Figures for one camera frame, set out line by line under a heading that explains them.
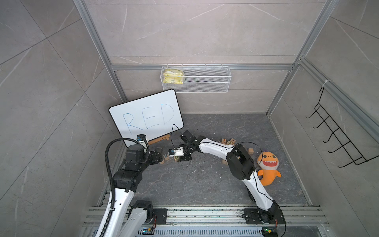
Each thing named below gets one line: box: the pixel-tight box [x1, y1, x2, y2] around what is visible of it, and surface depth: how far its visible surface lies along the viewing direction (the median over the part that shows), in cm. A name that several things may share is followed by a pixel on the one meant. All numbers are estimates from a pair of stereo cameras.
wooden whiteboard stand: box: [148, 133, 171, 146], surface depth 100 cm
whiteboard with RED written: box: [108, 88, 185, 148], surface depth 92 cm
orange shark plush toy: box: [257, 150, 282, 187], surface depth 86 cm
